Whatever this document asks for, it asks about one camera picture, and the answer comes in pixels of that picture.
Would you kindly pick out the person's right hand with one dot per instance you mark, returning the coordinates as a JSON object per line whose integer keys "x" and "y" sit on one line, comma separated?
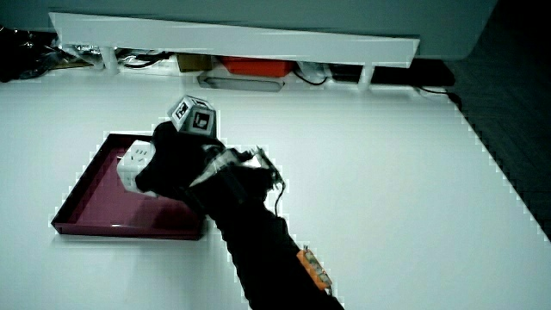
{"x": 181, "y": 159}

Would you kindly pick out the white cube socket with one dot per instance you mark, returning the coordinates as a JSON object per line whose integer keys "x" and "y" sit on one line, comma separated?
{"x": 135, "y": 161}

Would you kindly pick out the maroon tray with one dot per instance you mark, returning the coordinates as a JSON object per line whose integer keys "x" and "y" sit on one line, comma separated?
{"x": 107, "y": 206}

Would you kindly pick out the brown box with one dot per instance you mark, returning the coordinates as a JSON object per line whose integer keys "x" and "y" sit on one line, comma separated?
{"x": 193, "y": 63}

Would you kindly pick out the orange box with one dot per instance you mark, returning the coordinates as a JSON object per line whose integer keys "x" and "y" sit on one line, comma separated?
{"x": 258, "y": 66}

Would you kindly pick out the white raised shelf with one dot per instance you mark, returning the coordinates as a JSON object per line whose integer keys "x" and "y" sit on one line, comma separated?
{"x": 241, "y": 41}

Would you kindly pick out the black plastic bag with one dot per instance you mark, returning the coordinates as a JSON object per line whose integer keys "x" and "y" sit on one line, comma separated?
{"x": 26, "y": 53}

